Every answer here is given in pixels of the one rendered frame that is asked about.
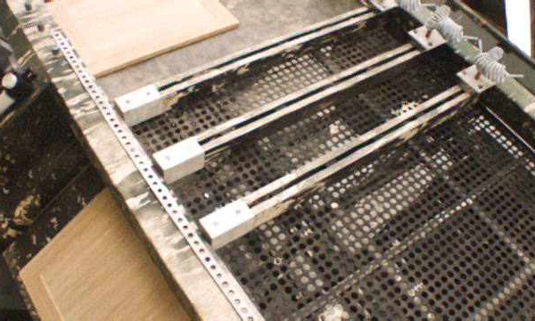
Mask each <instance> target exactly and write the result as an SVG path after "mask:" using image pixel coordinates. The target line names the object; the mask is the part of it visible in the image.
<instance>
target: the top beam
mask: <svg viewBox="0 0 535 321"><path fill-rule="evenodd" d="M431 15H433V12H432V11H430V10H428V9H427V8H426V7H424V6H422V7H420V8H418V10H417V11H416V12H407V11H405V10H403V9H402V8H400V7H399V6H397V7H395V8H392V9H390V12H389V16H388V19H387V22H389V23H390V24H391V25H392V26H393V27H394V28H395V29H397V30H399V31H400V32H401V33H402V34H403V35H405V37H406V38H407V39H408V40H410V41H411V40H412V37H411V36H410V35H409V34H408V32H411V31H413V30H415V29H419V28H421V27H423V26H425V23H426V22H427V20H429V18H430V17H431ZM433 16H434V15H433ZM434 17H435V16H434ZM479 54H480V51H479V49H478V48H476V47H475V46H474V45H472V44H471V43H469V42H468V41H467V40H466V39H464V38H462V39H460V42H459V43H458V42H456V43H452V42H450V41H448V42H446V43H444V44H442V45H439V46H436V47H435V48H434V50H433V52H432V56H431V59H433V60H434V61H435V62H436V63H438V65H439V66H440V67H442V68H443V69H444V70H445V71H446V72H447V73H449V74H450V75H451V76H452V77H453V78H454V79H455V80H456V81H457V82H458V83H460V82H461V81H462V79H461V78H459V77H458V76H457V73H458V72H460V71H462V70H463V71H464V70H466V69H468V68H470V67H472V66H474V65H475V64H473V61H474V60H475V58H476V57H477V56H478V55H479ZM478 100H479V101H481V102H482V103H483V104H484V105H486V106H487V108H488V109H489V110H490V111H492V112H493V113H494V114H495V115H497V116H498V117H499V118H500V119H501V120H502V121H503V122H504V123H505V125H507V126H508V127H509V128H510V129H512V130H513V131H514V132H515V133H516V134H517V135H518V136H519V137H521V139H522V140H523V141H524V142H525V143H527V144H528V146H529V147H530V148H532V149H533V150H534V151H535V96H534V95H533V94H531V93H530V92H529V91H527V90H526V89H525V88H524V87H522V86H521V85H520V84H519V83H518V82H517V81H515V79H514V78H512V77H507V78H505V79H504V80H503V83H501V82H499V83H498V84H495V85H494V86H491V87H489V88H487V89H486V90H485V91H483V92H481V94H480V96H479V98H478Z"/></svg>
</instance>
